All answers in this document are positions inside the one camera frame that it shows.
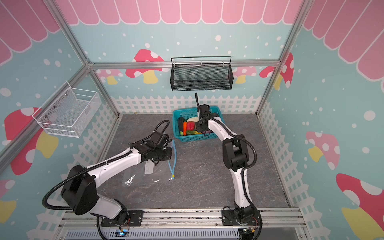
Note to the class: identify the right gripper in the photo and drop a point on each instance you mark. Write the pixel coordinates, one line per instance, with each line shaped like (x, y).
(201, 123)

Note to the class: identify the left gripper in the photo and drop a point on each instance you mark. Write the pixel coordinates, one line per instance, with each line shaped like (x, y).
(168, 156)

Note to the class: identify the red pepper toy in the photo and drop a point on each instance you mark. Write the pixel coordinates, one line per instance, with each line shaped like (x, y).
(191, 126)

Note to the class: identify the teal plastic basket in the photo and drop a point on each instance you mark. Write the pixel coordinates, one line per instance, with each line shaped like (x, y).
(186, 114)

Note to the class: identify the clear zip top bag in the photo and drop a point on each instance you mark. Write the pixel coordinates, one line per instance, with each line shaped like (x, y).
(151, 172)

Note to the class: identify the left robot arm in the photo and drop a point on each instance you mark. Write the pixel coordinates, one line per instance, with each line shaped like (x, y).
(79, 191)

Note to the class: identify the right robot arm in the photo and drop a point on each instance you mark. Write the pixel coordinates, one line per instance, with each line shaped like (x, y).
(238, 156)

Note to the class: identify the white radish toy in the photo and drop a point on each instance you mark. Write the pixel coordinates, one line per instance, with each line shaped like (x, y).
(193, 119)

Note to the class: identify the orange carrot toy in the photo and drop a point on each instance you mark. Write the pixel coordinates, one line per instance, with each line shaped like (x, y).
(185, 125)

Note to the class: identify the black mesh wall basket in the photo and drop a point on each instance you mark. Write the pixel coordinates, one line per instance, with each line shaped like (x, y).
(207, 73)

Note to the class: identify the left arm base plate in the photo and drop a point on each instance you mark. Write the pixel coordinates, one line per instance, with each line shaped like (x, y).
(130, 218)

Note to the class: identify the white wire wall basket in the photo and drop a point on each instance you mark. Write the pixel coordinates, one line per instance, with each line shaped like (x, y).
(68, 111)

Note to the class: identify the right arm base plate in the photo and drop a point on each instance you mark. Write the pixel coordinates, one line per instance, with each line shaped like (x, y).
(232, 218)

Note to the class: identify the aluminium front rail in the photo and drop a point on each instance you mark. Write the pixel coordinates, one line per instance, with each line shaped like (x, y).
(211, 218)

